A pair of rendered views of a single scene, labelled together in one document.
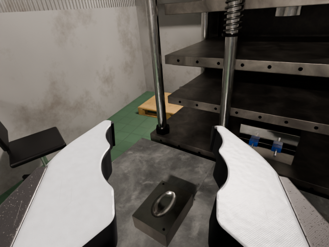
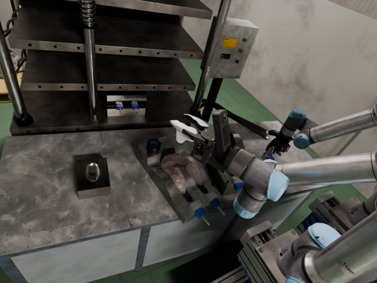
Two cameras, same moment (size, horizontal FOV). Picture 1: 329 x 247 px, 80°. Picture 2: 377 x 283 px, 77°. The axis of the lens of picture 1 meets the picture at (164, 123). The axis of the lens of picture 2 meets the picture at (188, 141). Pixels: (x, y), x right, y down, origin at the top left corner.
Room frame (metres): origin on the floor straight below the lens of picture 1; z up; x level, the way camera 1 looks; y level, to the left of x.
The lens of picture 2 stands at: (-0.17, 0.52, 1.88)
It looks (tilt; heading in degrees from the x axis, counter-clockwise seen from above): 41 degrees down; 294
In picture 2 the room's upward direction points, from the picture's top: 16 degrees clockwise
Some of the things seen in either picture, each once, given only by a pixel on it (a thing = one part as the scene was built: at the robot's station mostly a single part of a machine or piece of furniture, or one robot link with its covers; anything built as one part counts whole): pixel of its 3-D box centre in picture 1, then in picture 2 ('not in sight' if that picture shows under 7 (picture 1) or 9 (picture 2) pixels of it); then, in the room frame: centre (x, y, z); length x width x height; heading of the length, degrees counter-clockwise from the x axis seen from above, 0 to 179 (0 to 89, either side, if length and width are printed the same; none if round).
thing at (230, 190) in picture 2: not in sight; (226, 154); (0.05, -0.63, 0.87); 0.50 x 0.26 x 0.14; 144
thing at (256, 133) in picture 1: (272, 122); (122, 87); (1.02, -0.66, 0.87); 0.50 x 0.27 x 0.17; 144
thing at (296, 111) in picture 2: not in sight; (295, 119); (-0.19, -0.75, 1.25); 0.09 x 0.08 x 0.11; 173
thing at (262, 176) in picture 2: not in sight; (264, 179); (-0.19, 0.01, 1.43); 0.11 x 0.08 x 0.09; 178
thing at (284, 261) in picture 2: not in sight; (301, 259); (-0.46, -0.11, 1.09); 0.15 x 0.15 x 0.10
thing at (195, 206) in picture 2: not in sight; (201, 214); (-0.05, -0.16, 0.85); 0.13 x 0.05 x 0.05; 161
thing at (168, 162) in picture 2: not in sight; (180, 168); (0.19, -0.30, 0.90); 0.26 x 0.18 x 0.08; 161
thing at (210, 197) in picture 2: not in sight; (216, 205); (-0.08, -0.27, 0.85); 0.13 x 0.05 x 0.05; 161
